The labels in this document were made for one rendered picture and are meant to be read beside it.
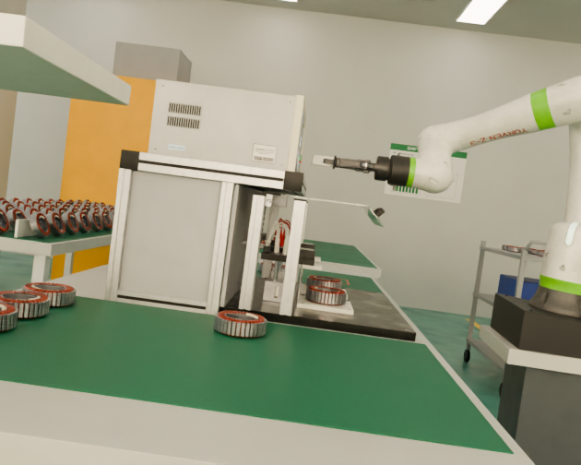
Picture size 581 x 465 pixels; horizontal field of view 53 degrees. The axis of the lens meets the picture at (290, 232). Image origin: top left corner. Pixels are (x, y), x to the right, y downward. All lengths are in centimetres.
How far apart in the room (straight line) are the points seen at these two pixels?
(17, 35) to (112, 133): 469
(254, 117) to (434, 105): 571
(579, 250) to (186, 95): 111
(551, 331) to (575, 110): 60
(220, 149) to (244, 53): 568
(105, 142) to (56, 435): 477
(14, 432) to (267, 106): 105
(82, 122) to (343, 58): 318
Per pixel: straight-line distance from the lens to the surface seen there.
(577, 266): 172
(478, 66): 736
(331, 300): 157
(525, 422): 174
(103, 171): 540
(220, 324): 123
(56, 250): 261
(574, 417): 177
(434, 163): 180
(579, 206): 190
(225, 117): 155
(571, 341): 165
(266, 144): 153
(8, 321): 114
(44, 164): 765
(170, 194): 143
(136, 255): 146
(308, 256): 157
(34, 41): 75
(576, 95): 178
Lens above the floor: 104
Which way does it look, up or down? 3 degrees down
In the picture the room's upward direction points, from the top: 8 degrees clockwise
